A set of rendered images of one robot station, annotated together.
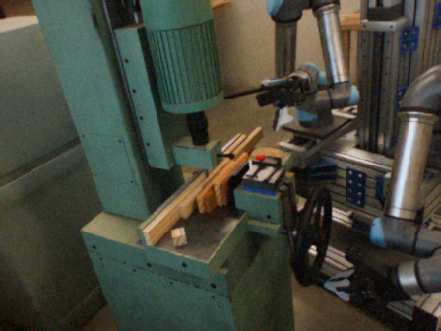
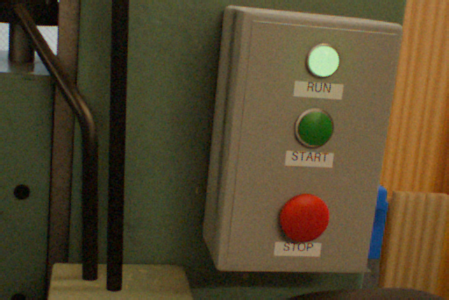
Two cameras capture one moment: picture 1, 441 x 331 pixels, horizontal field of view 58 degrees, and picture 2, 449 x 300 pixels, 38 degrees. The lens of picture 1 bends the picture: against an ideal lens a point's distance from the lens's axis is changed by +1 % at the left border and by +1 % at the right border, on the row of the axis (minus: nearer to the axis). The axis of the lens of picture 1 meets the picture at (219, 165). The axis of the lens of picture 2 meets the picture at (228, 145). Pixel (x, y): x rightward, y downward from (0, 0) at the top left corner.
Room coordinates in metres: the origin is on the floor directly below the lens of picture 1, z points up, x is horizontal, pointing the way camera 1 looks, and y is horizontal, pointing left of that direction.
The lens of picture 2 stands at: (1.63, -0.10, 1.49)
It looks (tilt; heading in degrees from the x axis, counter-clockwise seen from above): 13 degrees down; 134
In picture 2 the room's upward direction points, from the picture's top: 6 degrees clockwise
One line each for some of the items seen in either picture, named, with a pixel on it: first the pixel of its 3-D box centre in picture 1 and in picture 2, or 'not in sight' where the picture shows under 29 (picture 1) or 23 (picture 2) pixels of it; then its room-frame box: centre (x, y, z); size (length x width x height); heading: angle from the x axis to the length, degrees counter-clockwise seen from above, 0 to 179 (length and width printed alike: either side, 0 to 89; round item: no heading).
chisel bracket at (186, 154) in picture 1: (198, 154); not in sight; (1.09, 0.06, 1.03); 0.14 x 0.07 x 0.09; 56
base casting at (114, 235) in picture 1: (186, 219); not in sight; (1.14, 0.15, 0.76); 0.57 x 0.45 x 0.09; 56
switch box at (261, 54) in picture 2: not in sight; (295, 139); (1.37, 0.23, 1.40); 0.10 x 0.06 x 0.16; 56
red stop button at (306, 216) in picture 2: not in sight; (304, 217); (1.40, 0.21, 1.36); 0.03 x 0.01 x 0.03; 56
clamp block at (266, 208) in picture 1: (266, 194); not in sight; (0.98, -0.12, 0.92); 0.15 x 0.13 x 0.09; 146
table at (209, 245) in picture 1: (241, 202); not in sight; (1.03, -0.05, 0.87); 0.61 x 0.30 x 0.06; 146
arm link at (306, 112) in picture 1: (311, 103); not in sight; (1.32, -0.36, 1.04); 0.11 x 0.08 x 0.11; 91
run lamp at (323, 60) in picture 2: not in sight; (324, 60); (1.40, 0.22, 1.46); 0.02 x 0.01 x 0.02; 56
